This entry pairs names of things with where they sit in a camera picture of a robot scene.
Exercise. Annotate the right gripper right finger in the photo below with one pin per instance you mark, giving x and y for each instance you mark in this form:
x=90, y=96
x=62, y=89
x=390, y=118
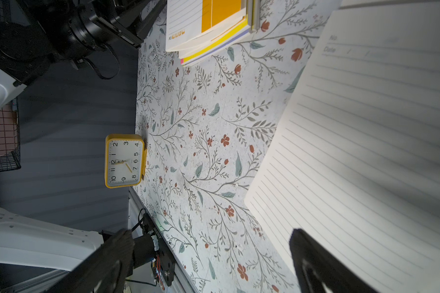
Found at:
x=320, y=272

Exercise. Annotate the yellow framed box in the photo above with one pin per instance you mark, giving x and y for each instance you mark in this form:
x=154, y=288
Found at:
x=125, y=160

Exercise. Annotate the black wire wall basket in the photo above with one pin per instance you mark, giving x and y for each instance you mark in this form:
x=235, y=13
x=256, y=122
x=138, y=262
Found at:
x=10, y=156

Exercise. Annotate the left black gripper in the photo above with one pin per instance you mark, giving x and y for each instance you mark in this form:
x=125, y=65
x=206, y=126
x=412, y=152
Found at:
x=62, y=31

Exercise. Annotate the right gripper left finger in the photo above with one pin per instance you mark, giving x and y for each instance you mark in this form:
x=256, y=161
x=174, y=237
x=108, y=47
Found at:
x=104, y=271

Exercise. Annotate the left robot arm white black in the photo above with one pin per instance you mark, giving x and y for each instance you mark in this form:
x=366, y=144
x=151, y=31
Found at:
x=28, y=242

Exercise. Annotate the white orange cover notebook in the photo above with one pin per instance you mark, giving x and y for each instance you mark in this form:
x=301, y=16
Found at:
x=238, y=31

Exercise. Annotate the cream lined notebook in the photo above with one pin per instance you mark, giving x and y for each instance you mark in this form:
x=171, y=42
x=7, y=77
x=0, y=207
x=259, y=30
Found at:
x=355, y=160

